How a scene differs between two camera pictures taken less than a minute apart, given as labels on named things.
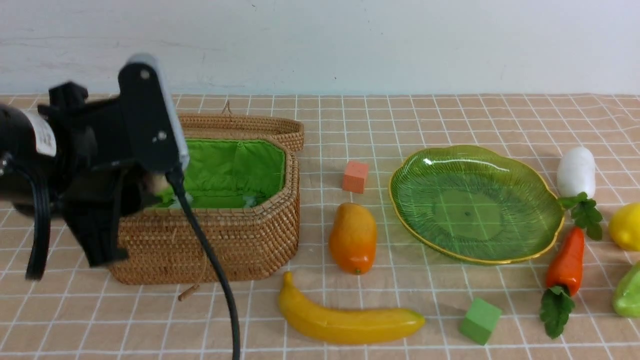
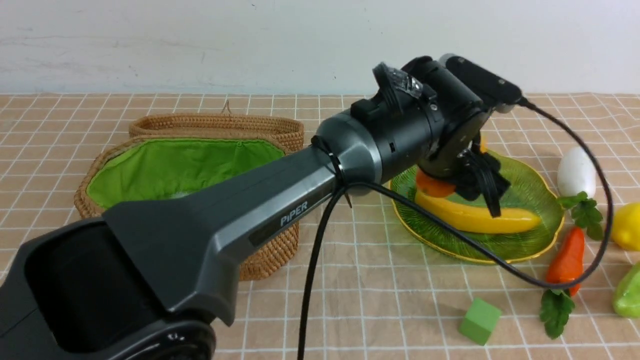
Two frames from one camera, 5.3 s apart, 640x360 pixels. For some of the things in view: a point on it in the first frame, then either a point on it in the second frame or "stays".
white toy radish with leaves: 576,176 stays
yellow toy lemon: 624,226 stays
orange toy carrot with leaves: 564,279 stays
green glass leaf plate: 473,203 stays
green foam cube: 479,321 stays
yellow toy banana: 342,326 → 474,217
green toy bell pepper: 626,302 stays
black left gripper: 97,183 → 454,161
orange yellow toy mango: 353,234 → 432,185
